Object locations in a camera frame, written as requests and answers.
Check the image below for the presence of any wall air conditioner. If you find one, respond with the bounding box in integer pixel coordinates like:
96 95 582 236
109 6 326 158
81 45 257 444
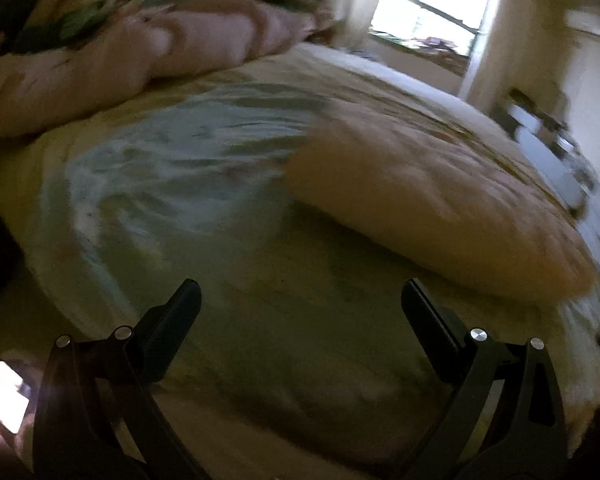
562 7 600 41

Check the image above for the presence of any bed with printed sheet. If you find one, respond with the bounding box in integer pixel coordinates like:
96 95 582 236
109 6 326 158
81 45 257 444
0 42 600 476

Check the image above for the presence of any white curtain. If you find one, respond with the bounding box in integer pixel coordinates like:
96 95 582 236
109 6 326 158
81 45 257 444
457 0 531 103
337 0 396 51

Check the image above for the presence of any floral printed blanket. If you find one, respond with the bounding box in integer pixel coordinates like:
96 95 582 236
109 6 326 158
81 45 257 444
10 0 131 43

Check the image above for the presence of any clothes pile on windowsill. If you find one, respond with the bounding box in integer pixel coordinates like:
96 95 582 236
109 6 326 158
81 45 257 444
375 32 471 76

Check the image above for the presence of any pink duvet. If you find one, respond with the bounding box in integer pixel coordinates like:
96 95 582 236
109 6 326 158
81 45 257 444
0 0 331 138

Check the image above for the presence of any white vanity desk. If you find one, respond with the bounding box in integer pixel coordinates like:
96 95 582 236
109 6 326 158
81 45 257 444
500 87 588 211

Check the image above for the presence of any pink quilted coat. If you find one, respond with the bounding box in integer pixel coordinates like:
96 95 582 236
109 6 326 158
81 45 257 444
282 102 600 306

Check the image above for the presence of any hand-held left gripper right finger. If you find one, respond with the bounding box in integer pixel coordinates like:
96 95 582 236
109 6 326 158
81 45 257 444
399 278 569 480

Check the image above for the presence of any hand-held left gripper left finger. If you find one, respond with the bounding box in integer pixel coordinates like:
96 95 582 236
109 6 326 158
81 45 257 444
31 279 212 480

